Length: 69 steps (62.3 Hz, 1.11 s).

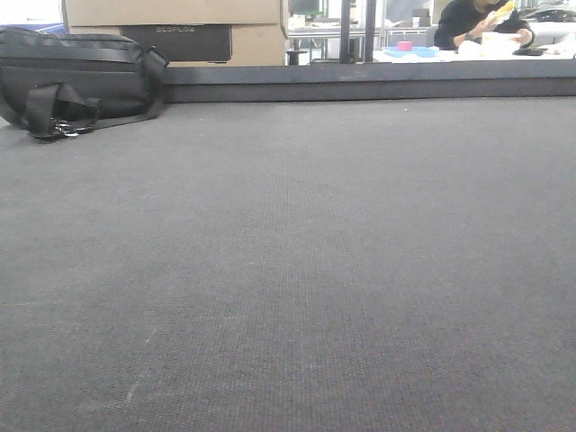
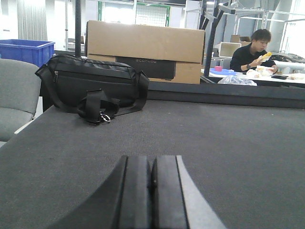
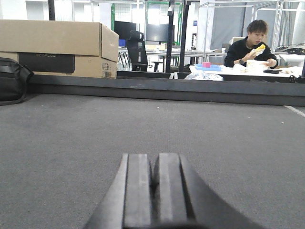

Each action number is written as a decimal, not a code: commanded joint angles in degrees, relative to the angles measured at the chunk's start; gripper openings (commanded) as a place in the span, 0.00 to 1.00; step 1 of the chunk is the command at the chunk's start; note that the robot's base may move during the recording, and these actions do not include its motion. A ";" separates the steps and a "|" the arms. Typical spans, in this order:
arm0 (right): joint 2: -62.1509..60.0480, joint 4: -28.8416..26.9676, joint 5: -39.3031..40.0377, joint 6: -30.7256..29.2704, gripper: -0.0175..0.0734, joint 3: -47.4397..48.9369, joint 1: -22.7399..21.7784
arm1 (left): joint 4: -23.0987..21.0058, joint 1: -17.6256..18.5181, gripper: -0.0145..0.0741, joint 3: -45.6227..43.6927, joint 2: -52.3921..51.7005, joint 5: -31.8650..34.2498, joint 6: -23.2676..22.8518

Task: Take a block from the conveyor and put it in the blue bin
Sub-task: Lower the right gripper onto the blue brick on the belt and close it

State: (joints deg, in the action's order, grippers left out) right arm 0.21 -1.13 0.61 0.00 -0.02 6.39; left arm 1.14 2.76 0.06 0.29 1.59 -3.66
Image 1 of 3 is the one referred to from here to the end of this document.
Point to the black shoulder bag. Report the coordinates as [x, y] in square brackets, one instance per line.
[62, 85]

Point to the pink tape roll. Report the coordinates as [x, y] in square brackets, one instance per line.
[404, 45]

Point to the large cardboard box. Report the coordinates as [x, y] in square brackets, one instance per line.
[191, 33]

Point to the blue tray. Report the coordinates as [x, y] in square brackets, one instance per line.
[415, 51]

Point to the person in black top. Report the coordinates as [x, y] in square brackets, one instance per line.
[467, 20]

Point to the black phone on table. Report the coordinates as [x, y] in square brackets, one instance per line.
[534, 52]

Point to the black raised platform edge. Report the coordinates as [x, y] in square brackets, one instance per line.
[329, 82]

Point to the black vertical post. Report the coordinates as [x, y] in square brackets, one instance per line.
[344, 50]
[369, 26]

